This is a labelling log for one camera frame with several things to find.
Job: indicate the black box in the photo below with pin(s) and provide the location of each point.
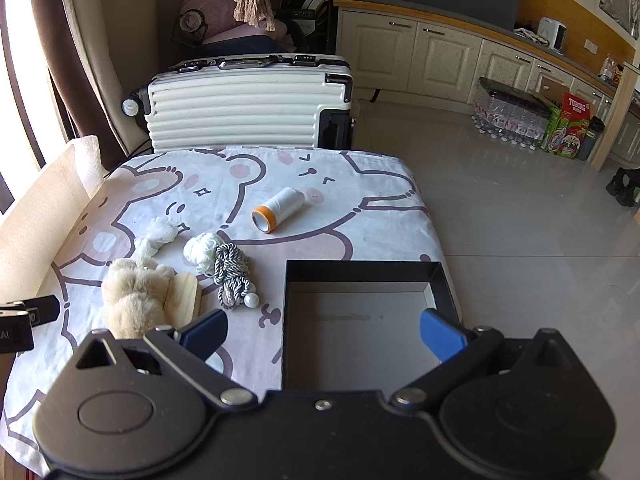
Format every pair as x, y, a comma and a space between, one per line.
360, 320

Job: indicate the bear printed blanket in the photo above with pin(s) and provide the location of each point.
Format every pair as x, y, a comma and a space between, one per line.
325, 220

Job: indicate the small white appliance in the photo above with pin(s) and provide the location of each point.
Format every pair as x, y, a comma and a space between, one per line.
550, 32

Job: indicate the green and red carton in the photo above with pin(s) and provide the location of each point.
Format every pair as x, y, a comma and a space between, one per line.
567, 130

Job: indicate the tan cardboard sheet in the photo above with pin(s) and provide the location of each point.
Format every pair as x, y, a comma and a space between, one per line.
35, 220

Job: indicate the oval wooden block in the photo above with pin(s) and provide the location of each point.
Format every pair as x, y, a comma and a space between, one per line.
185, 295

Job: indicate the pink bedding pile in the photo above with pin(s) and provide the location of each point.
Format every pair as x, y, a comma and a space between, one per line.
215, 5

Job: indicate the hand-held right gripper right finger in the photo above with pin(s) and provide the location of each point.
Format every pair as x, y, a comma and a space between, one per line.
442, 335

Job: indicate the beige plush toy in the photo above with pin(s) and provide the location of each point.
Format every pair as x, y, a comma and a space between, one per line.
132, 295

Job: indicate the dark window railing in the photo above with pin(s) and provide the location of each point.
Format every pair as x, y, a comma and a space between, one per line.
17, 85

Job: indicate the black bottle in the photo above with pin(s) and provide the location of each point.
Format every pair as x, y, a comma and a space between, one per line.
591, 137

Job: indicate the black plastic stand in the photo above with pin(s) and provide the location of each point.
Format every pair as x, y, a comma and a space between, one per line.
625, 185

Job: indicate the small round fan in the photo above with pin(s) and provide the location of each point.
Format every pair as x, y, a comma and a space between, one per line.
189, 25

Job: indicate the cream kitchen cabinets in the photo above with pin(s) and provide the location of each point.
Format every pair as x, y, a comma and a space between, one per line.
390, 55

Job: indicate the white spool with orange band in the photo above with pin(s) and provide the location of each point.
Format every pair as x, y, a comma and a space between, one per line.
282, 205

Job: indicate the brown cardboard box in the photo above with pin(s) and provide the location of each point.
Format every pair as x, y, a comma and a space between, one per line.
552, 91

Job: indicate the white ribbed suitcase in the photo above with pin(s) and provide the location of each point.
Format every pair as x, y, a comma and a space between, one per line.
225, 110

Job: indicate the pack of water bottles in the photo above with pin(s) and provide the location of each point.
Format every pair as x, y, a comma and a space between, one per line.
510, 115

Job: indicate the white yarn ball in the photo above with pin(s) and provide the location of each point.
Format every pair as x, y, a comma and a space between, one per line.
200, 250

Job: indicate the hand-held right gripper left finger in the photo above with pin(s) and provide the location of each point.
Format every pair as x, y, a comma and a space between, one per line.
205, 334

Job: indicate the white bubble wrap roll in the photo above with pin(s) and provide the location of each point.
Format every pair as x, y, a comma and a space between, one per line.
90, 160

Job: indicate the brown curtain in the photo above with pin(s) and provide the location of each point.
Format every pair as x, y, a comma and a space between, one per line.
75, 60

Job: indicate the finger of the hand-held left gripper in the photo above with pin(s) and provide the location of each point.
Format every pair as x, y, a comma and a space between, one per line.
11, 305
45, 307

